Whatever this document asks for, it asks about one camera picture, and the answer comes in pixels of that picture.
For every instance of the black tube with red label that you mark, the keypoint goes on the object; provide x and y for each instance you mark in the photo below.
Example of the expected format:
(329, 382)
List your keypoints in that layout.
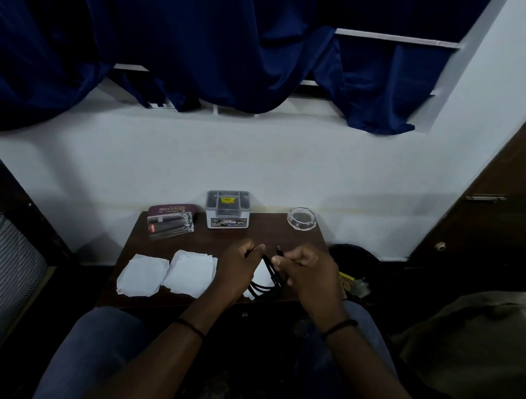
(168, 226)

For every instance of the grey striped fabric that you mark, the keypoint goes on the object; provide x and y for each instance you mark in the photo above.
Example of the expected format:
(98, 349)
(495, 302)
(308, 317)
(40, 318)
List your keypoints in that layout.
(18, 279)

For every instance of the blue jeans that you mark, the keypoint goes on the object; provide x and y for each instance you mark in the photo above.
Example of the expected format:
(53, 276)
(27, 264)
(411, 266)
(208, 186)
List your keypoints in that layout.
(90, 353)

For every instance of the person's right forearm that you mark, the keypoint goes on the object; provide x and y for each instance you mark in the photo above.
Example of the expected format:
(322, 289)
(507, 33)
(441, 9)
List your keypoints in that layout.
(361, 361)

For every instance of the dark blue curtain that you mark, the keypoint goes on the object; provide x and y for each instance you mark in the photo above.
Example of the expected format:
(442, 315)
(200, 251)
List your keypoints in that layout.
(205, 53)

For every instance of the person's right hand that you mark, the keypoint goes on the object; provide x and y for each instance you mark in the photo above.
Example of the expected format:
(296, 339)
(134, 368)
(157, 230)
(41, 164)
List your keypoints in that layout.
(312, 279)

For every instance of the metal door latch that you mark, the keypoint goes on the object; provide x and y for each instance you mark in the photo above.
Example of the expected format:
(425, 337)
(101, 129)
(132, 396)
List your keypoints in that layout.
(485, 197)

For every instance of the maroon eyeglass case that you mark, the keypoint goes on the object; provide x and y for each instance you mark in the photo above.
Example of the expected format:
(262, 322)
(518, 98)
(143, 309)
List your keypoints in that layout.
(170, 209)

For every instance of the black eyeglasses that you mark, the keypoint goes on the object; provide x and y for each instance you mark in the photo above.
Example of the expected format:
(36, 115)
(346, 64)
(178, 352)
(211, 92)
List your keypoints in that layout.
(269, 273)

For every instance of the person's left forearm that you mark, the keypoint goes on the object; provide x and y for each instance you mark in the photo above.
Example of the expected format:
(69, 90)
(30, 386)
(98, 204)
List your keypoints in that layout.
(164, 353)

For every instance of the clear plastic case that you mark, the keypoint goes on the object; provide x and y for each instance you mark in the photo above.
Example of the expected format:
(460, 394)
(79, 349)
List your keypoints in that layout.
(185, 235)

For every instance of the beige fabric cushion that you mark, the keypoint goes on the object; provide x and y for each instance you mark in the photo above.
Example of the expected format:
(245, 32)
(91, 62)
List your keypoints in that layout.
(468, 345)

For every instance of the brown wooden door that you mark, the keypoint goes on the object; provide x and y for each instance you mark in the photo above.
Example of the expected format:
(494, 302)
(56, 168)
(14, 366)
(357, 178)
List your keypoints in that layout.
(485, 222)

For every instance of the person's right fingers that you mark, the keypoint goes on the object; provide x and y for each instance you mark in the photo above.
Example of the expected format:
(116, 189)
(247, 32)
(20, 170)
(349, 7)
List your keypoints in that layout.
(294, 261)

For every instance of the person's left fingers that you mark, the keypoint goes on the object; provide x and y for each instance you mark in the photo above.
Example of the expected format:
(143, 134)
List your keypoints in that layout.
(252, 248)

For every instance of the person's left hand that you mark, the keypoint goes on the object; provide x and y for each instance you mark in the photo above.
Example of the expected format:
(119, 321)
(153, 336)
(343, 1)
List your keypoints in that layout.
(234, 269)

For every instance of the clear lidded plastic container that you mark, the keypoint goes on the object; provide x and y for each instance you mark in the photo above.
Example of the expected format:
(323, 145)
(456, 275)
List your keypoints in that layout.
(228, 213)

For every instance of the crumpled grey trash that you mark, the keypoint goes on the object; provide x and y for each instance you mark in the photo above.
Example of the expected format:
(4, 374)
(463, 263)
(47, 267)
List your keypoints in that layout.
(360, 288)

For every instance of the black wrist band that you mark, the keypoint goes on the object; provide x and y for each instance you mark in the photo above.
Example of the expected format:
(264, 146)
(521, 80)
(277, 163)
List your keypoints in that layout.
(190, 327)
(339, 327)

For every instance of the yellow scrap of trash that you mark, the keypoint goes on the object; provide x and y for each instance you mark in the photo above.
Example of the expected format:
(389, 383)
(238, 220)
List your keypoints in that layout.
(346, 278)

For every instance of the round clear glass dish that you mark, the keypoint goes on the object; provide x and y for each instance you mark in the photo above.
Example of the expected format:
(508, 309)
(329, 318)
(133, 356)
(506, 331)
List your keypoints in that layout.
(301, 218)

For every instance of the black waste bin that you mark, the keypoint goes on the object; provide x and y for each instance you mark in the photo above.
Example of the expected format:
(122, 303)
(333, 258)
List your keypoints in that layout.
(357, 259)

